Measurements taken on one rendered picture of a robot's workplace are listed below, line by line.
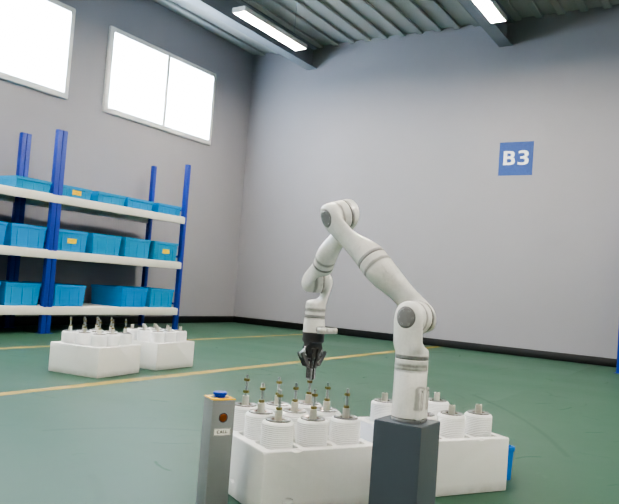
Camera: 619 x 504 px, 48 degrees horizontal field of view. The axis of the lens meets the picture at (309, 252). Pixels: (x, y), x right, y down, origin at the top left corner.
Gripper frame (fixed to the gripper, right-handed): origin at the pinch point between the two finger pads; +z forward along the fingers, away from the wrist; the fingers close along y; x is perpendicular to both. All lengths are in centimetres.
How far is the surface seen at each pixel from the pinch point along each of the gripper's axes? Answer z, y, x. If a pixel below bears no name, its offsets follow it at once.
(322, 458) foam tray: 20.0, 21.4, 25.8
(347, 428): 12.4, 10.5, 25.7
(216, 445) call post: 17, 47, 8
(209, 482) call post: 27, 48, 8
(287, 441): 15.3, 30.1, 19.5
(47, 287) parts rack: -10, -140, -462
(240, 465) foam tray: 24.6, 34.9, 5.7
